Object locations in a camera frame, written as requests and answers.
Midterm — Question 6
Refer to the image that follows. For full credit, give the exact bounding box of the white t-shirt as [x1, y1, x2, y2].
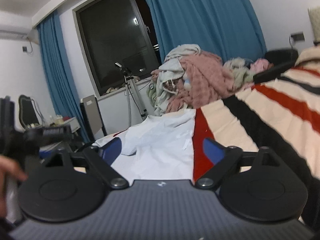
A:
[94, 109, 196, 184]

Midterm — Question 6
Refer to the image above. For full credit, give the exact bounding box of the grey folding chair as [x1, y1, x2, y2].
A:
[80, 95, 107, 141]

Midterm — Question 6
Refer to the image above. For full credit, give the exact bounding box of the person left hand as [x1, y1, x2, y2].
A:
[0, 155, 28, 218]

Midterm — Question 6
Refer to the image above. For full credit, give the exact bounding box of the white desk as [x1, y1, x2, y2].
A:
[47, 117, 81, 133]

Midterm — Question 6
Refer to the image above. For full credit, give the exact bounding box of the left blue curtain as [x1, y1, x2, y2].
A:
[37, 11, 90, 142]

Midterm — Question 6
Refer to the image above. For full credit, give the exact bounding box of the blue curtain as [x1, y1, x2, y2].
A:
[37, 11, 90, 142]
[146, 0, 266, 61]

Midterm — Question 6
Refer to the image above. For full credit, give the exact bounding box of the striped fleece blanket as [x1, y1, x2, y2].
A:
[105, 45, 320, 205]

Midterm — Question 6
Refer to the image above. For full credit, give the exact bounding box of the pink fluffy blanket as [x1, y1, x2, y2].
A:
[165, 51, 236, 114]

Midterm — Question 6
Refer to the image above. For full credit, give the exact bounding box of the light green garment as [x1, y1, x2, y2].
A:
[223, 57, 255, 90]

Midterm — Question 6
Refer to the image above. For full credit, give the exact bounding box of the small pink garment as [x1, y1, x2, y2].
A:
[250, 59, 270, 73]

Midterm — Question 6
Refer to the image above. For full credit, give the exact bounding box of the grey white hoodie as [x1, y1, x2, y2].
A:
[146, 44, 201, 116]

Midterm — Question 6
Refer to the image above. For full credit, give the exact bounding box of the black armchair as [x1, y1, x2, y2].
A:
[253, 48, 298, 85]

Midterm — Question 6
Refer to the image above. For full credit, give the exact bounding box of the white air conditioner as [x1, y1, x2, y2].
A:
[0, 11, 39, 43]

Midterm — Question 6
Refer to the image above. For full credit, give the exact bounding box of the dark window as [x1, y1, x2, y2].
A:
[75, 0, 161, 96]

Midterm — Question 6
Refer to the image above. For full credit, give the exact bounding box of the right blue curtain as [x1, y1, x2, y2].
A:
[146, 0, 266, 61]

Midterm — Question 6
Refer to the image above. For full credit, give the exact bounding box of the quilted cream headboard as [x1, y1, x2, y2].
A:
[308, 6, 320, 42]

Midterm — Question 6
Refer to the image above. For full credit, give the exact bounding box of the camera tripod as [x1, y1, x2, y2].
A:
[114, 62, 148, 127]

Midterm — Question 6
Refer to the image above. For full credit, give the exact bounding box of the black wall socket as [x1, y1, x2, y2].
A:
[290, 32, 305, 42]

